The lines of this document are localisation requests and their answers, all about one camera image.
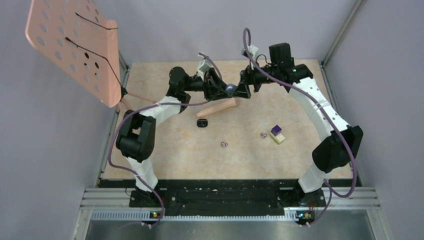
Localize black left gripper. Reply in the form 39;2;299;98
182;67;233;101

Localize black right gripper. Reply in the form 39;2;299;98
232;58;280;99

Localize grey-blue oval case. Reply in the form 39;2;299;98
225;83;237;95

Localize black earbud charging case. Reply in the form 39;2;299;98
196;118;209;128

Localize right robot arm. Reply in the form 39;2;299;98
240;43;364;206

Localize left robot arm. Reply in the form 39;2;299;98
115;66;226;207

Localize purple and green toy blocks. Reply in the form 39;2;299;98
269;125;286;145

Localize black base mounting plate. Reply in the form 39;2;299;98
97;178;326;218

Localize pink perforated board stand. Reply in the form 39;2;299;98
25;0;156;109

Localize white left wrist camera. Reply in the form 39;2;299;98
196;57;213;81

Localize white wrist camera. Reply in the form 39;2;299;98
196;57;213;81
241;45;259;69

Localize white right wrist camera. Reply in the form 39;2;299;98
241;45;259;69

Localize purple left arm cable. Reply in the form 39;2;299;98
107;51;229;229

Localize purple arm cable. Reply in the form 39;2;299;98
107;51;229;229
242;27;359;227

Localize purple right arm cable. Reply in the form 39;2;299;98
242;27;359;227

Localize aluminium frame rail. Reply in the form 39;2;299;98
72;179;394;240

